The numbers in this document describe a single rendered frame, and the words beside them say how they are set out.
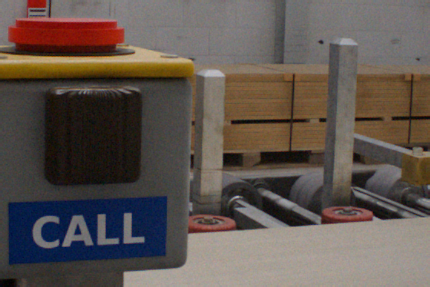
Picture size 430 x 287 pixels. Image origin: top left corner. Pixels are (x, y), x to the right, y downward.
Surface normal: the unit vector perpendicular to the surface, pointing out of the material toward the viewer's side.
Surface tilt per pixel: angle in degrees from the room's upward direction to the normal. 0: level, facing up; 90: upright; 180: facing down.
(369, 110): 90
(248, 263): 0
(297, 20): 90
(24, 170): 90
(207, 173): 90
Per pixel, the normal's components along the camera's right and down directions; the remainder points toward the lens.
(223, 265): 0.03, -0.99
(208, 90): 0.32, 0.14
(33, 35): -0.44, 0.11
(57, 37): -0.03, 0.14
